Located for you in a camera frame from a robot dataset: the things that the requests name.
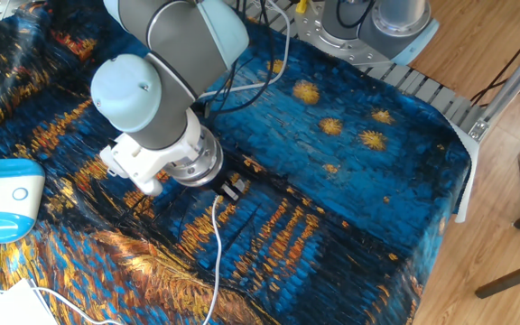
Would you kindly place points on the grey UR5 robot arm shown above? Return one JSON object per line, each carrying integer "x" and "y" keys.
{"x": 169, "y": 67}

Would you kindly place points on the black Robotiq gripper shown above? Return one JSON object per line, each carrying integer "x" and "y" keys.
{"x": 217, "y": 182}

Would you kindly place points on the white table corner bracket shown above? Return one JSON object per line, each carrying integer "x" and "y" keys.
{"x": 467, "y": 180}

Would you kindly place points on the aluminium frame beam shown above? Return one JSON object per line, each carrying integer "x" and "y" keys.
{"x": 513, "y": 79}

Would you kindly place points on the starry night painting tablecloth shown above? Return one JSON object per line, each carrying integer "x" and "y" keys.
{"x": 332, "y": 203}

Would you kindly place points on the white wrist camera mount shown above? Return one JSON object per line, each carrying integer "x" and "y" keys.
{"x": 138, "y": 164}

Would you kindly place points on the yellow connector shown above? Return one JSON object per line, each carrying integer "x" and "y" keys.
{"x": 302, "y": 5}

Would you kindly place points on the white paper sheets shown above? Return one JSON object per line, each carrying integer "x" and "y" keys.
{"x": 2, "y": 307}

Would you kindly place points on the silver robot mounting plate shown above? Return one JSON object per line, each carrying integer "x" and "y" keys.
{"x": 314, "y": 31}

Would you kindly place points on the silver wrist flange adapter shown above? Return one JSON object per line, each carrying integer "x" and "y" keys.
{"x": 201, "y": 162}

